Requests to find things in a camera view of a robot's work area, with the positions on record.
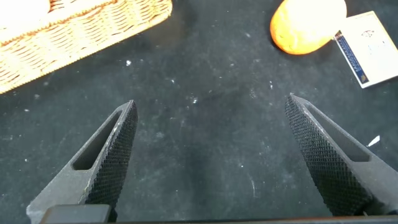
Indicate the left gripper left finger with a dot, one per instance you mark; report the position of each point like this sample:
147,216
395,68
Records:
68,193

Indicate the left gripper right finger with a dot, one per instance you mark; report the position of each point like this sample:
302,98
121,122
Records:
351,186

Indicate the playing card box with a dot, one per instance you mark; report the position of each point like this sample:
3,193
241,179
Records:
370,49

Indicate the orange fruit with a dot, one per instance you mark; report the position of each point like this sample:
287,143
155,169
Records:
304,28

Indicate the wicker basket holding lotion bottle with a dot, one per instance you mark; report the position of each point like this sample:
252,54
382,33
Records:
62,40

